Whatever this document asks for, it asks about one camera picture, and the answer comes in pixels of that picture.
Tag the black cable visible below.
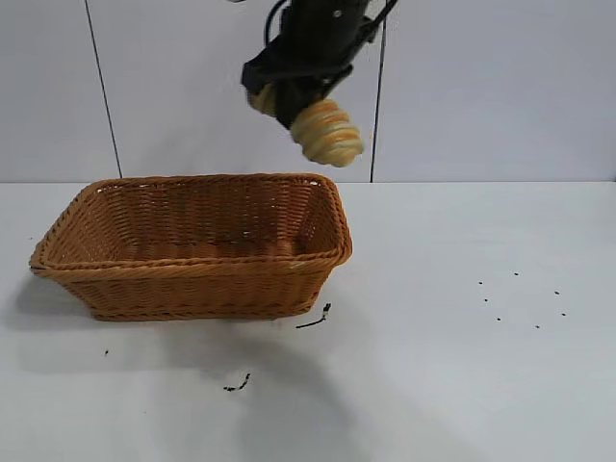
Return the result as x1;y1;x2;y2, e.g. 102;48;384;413
353;0;401;47
261;0;291;48

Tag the long striped bread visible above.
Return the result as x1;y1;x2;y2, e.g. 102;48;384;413
246;82;363;169

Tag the brown woven wicker basket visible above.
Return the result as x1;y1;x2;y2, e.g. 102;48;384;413
28;172;355;322

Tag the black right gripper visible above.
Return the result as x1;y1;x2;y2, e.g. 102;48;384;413
241;0;372;130

